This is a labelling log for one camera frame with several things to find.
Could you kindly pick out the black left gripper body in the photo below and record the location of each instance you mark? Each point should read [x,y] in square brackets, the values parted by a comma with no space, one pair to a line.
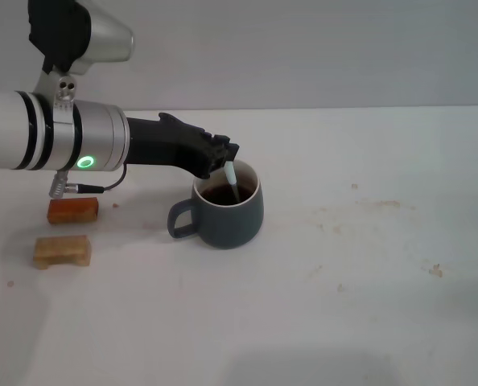
[170,144]

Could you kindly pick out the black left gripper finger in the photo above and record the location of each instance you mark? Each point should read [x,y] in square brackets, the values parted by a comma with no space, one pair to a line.
[229,154]
[221,139]

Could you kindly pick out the grey ceramic mug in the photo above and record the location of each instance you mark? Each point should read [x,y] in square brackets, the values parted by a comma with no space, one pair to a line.
[231,223]

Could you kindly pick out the dark coffee liquid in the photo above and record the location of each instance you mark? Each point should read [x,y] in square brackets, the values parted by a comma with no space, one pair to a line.
[219,197]

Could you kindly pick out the reddish stained wooden block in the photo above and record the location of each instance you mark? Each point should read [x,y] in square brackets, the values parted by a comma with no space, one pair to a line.
[74,209]

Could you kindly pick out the light notched wooden block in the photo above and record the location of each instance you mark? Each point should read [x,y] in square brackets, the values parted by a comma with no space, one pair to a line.
[62,249]

